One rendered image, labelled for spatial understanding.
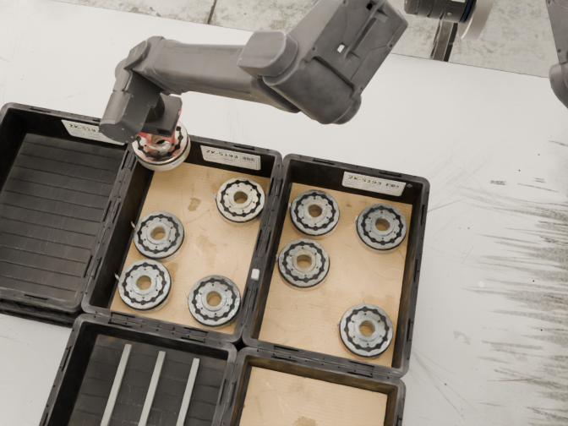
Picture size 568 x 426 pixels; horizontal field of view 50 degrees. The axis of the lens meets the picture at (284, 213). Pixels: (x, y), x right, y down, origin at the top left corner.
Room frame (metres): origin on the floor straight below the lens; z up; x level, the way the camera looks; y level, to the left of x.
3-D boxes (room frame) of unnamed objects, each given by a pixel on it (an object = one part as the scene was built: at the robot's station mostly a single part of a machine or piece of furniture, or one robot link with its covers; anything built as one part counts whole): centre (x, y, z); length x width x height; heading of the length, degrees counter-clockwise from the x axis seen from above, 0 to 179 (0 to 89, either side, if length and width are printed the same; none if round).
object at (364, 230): (0.49, -0.20, 0.86); 0.10 x 0.10 x 0.01
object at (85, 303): (0.45, 0.19, 0.92); 0.40 x 0.30 x 0.02; 170
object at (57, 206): (0.50, 0.48, 0.87); 0.40 x 0.30 x 0.11; 170
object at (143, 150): (0.57, 0.23, 1.04); 0.10 x 0.10 x 0.01
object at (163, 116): (0.57, 0.23, 1.16); 0.10 x 0.07 x 0.07; 79
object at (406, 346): (0.39, -0.11, 0.92); 0.40 x 0.30 x 0.02; 170
